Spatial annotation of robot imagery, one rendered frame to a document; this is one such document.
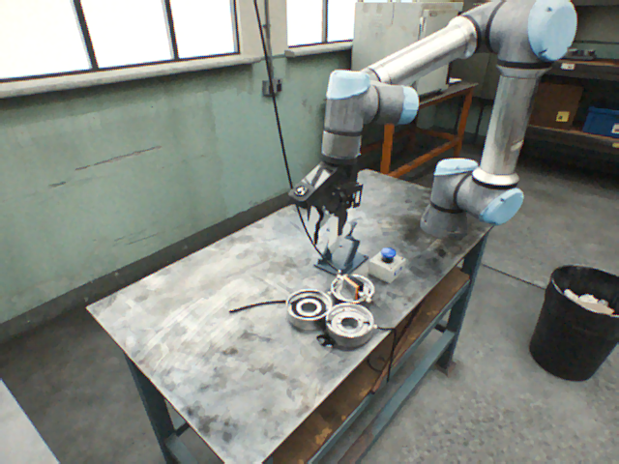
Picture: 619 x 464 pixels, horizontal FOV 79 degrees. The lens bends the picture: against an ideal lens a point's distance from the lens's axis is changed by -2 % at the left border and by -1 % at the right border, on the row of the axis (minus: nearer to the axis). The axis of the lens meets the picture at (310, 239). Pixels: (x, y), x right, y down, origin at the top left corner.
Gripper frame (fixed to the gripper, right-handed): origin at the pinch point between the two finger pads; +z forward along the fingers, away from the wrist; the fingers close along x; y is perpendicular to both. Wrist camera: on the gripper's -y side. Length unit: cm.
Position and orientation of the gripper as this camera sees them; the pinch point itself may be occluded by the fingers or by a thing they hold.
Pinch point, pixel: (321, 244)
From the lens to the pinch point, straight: 84.4
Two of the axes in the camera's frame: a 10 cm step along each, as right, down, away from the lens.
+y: 6.7, -2.8, 6.9
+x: -7.4, -3.7, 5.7
